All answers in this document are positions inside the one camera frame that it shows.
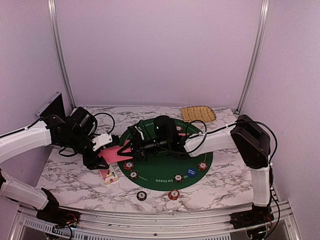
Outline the blue small blind button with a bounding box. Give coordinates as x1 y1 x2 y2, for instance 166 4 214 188
186 168 198 178

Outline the woven bamboo tray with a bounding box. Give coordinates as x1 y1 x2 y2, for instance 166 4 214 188
180 105 217 123

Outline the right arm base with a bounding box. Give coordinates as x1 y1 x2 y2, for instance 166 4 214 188
229 205 275 229

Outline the left aluminium frame post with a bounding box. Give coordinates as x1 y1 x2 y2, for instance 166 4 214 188
47 0 76 109

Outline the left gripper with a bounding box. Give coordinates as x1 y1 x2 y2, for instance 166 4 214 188
66 129 109 170

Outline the single red playing card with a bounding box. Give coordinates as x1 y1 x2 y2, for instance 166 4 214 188
120 140 132 153

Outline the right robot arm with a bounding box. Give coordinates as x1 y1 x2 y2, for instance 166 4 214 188
117 115 272 224

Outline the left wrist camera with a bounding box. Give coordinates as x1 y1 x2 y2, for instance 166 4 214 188
91 133 120 152

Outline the right aluminium frame post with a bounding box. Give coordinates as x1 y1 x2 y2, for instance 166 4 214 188
235 0 270 114

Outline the orange poker chip stack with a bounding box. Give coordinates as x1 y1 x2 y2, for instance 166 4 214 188
168 189 180 200

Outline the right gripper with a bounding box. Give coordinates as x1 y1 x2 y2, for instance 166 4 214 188
117 133 170 162

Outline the aluminium frame post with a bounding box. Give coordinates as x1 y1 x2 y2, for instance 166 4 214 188
235 0 270 114
47 0 76 109

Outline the brown poker chip stack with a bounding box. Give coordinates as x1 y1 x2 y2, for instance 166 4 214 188
136 191 147 201

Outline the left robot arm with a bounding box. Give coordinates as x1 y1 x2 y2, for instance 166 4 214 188
0 115 113 223

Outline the red playing card deck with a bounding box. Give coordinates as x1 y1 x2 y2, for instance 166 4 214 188
98 146 128 164

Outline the front aluminium rail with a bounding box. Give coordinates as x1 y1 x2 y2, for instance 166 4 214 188
4 200 302 240

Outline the round green poker mat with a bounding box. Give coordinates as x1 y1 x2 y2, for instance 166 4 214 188
115 117 214 192

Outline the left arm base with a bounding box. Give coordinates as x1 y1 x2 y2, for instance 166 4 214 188
36 208 80 228

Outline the orange chip stack top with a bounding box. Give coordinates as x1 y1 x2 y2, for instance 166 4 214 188
176 126 183 132

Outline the gold card deck box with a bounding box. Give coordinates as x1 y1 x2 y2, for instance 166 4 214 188
99 168 119 185

